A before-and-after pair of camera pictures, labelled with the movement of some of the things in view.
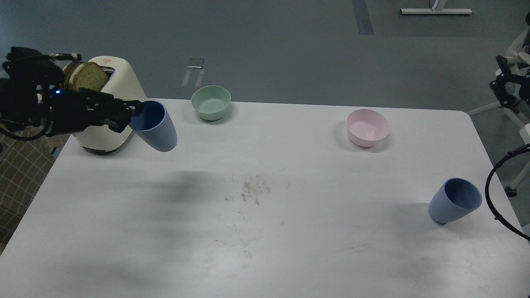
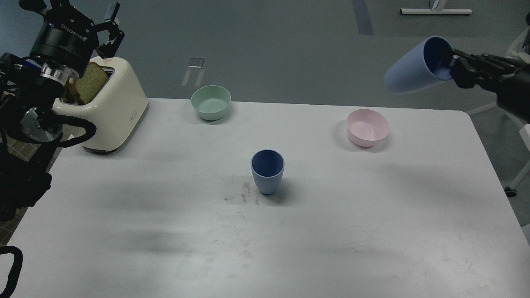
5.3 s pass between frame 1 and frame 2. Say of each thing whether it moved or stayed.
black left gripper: moved
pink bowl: stayed
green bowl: stayed
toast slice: stayed
